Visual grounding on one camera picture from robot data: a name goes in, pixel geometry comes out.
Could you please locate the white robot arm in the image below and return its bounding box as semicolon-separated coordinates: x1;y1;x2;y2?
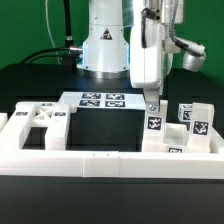
78;0;206;112

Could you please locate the white part left edge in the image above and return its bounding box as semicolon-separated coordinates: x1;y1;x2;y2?
0;113;8;132

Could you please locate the white U-shaped obstacle fence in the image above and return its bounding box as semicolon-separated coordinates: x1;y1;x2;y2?
0;122;224;179

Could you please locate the thin white cable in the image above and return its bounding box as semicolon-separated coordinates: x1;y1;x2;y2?
44;0;63;66

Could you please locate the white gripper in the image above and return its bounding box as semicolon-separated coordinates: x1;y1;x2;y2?
130;0;172;112

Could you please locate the white chair back frame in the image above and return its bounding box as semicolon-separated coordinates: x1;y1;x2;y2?
0;101;77;151

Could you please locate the white marker base plate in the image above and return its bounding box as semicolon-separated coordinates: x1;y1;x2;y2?
59;92;145;110

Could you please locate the white chair seat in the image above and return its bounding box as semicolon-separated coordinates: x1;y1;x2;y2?
141;123;224;155

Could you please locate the black cable bundle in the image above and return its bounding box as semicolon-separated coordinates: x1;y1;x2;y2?
19;0;84;68

